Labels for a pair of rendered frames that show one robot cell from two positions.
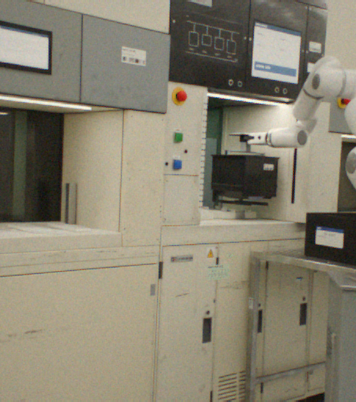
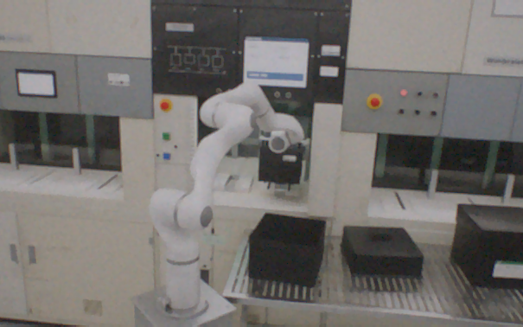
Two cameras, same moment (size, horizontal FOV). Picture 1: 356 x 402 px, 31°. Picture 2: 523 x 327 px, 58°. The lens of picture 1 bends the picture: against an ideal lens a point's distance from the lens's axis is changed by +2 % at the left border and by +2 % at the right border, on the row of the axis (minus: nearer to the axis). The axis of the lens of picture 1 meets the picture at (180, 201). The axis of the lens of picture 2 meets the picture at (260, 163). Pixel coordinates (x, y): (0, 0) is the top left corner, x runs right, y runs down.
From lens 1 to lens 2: 231 cm
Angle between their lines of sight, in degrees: 47
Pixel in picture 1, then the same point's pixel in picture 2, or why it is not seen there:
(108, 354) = (119, 273)
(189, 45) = (172, 65)
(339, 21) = (372, 19)
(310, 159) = (314, 159)
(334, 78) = (205, 113)
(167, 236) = not seen: hidden behind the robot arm
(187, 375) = not seen: hidden behind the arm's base
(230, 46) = (216, 61)
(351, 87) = (220, 123)
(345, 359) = not seen: outside the picture
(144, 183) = (137, 168)
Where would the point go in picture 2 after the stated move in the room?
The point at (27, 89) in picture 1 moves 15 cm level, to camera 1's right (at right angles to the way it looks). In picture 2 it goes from (43, 107) to (54, 112)
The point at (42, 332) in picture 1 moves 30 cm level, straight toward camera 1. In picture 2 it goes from (72, 250) to (16, 272)
